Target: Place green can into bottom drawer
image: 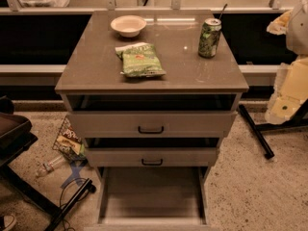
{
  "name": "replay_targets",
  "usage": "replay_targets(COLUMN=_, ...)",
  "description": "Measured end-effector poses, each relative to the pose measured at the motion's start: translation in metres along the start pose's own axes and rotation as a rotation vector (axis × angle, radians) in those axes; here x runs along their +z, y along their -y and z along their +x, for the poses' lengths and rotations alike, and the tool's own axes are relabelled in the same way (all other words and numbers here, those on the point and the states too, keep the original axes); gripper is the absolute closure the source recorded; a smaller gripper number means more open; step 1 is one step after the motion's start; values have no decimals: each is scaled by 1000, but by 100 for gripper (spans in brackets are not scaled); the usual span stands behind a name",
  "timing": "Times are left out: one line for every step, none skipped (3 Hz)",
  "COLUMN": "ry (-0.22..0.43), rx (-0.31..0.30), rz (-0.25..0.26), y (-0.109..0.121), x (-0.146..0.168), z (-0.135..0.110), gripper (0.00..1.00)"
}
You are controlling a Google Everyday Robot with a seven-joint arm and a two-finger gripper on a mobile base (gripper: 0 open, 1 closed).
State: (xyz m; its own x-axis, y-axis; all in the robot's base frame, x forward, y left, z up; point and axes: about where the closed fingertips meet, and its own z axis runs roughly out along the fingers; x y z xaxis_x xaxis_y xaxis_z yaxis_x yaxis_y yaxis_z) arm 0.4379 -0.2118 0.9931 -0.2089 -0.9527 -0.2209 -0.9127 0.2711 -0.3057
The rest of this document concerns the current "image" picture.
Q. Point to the green soda can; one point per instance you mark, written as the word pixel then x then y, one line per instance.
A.
pixel 209 38

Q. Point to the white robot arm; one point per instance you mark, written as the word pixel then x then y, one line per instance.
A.
pixel 291 81

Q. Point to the grey drawer cabinet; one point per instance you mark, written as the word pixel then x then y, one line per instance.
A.
pixel 152 98

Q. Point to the open bottom drawer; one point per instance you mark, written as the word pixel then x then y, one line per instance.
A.
pixel 151 199

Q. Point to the green chip bag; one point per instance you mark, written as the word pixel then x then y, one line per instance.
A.
pixel 140 60

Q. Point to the white paper bowl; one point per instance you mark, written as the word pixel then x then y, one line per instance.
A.
pixel 128 26

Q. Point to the red snack bag on floor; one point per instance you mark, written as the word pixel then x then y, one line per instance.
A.
pixel 68 143

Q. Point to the clear plastic bottle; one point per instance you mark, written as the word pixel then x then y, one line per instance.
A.
pixel 50 166

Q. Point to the black chair base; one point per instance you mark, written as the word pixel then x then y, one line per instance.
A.
pixel 47 118

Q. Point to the black stand leg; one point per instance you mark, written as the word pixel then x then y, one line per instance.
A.
pixel 299 120

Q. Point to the shoe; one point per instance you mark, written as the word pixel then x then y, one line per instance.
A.
pixel 7 222

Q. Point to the top drawer with handle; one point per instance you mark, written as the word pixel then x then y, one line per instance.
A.
pixel 151 124

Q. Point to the drawer with handle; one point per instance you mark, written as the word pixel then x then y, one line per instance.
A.
pixel 151 124
pixel 152 157

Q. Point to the middle drawer with handle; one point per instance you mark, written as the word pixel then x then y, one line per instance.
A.
pixel 152 157

